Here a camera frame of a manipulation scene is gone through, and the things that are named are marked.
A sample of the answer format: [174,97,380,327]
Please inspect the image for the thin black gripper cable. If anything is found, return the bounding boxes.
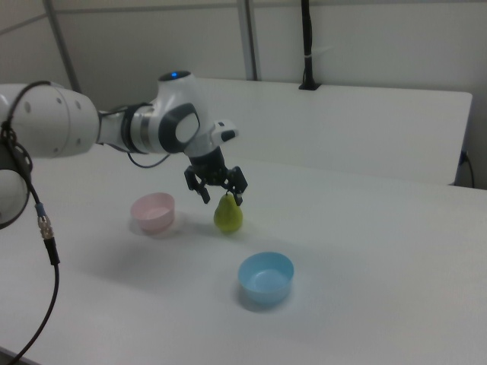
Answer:
[127,151,173,169]

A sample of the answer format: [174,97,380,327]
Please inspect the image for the black cable with metal connector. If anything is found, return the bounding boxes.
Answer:
[0,80,62,365]

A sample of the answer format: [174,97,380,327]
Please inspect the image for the white zip tie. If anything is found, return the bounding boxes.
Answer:
[303,46,333,61]

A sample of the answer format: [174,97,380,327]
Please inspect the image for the pink plastic bowl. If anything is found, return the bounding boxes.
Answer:
[130,192,176,233]

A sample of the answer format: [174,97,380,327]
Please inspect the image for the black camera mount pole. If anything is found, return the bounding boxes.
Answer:
[298,0,321,91]

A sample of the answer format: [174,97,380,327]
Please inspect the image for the green pear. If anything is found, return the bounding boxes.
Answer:
[212,192,244,234]

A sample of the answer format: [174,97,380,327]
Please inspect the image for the blue plastic bowl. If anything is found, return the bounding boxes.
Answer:
[237,251,295,305]

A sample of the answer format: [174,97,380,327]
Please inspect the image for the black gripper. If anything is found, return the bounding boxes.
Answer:
[183,148,250,207]

